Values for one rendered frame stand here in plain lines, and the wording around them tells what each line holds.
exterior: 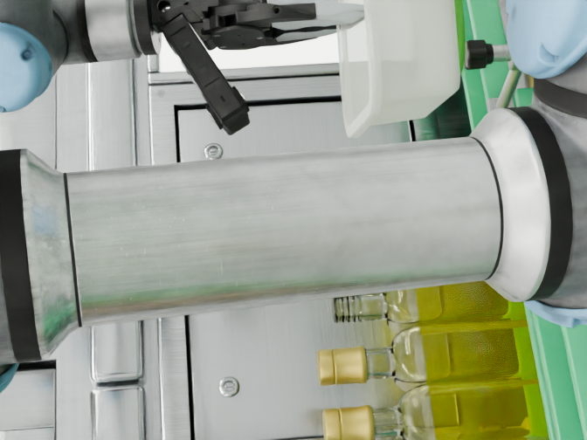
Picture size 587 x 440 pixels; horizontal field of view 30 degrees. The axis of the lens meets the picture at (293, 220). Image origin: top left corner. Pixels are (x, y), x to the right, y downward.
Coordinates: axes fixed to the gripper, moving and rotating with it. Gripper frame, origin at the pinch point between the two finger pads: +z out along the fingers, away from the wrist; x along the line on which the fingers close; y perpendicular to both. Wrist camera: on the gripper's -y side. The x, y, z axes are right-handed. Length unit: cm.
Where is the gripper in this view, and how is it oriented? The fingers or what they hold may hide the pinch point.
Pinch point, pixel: (355, 19)
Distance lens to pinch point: 102.9
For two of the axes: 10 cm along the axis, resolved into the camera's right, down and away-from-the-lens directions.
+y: -0.7, -9.9, 1.1
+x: 0.7, 1.0, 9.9
